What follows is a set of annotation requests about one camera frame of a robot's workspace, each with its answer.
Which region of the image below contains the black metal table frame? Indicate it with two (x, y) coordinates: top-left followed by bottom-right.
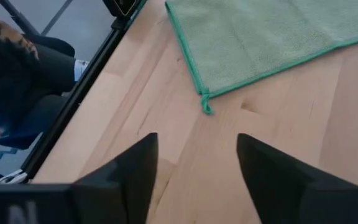
(22, 0), (149, 180)

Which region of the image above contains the black chair leg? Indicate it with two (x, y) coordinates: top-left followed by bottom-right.
(0, 0), (40, 35)

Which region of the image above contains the person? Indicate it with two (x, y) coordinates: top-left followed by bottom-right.
(0, 6), (90, 151)

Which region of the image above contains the pale green towel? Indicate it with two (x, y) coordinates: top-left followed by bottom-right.
(165, 0), (358, 115)

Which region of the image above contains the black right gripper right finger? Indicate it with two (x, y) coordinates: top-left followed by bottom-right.
(236, 133), (358, 224)

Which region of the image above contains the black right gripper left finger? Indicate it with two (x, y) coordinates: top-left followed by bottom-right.
(0, 133), (158, 224)

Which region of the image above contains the white cable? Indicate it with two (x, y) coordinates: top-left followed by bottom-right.
(0, 169), (28, 185)

